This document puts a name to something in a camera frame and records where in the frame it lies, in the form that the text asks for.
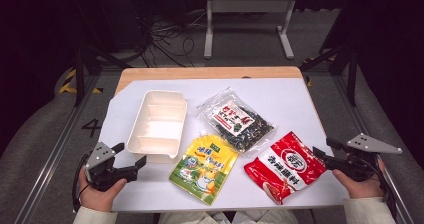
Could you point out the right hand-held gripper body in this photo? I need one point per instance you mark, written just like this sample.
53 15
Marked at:
360 165

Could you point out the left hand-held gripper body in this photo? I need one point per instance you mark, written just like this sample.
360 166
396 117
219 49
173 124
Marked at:
100 170

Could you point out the red seasoning packet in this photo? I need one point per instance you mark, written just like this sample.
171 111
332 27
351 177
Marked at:
286 167

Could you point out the white divided plastic container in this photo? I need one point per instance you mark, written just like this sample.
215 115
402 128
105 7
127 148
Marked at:
160 127

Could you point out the yellow green seasoning pouch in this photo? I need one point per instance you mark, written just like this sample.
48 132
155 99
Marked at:
203 167

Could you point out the clear dried seaweed packet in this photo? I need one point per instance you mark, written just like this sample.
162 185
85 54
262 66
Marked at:
236 120

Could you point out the person's right hand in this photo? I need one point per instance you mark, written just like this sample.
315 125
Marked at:
365 189

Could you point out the person's left hand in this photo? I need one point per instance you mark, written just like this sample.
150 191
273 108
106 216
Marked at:
96 199

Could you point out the white table mat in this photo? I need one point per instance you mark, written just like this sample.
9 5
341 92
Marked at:
283 100

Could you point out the black metal stand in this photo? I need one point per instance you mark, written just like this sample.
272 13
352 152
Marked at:
351 77
80 77

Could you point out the yellow black hazard tape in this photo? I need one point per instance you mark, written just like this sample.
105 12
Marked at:
68 84

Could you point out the person's light jacket torso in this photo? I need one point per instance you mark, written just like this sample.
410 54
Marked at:
200 218

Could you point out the wooden table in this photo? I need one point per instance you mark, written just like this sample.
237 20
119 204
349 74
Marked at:
200 72

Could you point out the white metal stand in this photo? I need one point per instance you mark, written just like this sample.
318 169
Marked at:
248 4

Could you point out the aluminium floor rail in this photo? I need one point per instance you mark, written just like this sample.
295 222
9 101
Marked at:
366 130
56 150

